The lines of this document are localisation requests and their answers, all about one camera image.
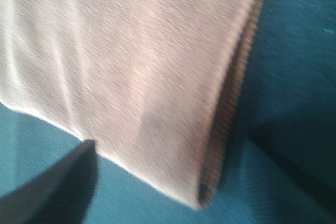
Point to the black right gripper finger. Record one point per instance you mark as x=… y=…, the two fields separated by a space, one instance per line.
x=61 y=194

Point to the brown microfiber towel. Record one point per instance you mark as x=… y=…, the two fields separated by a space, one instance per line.
x=154 y=82

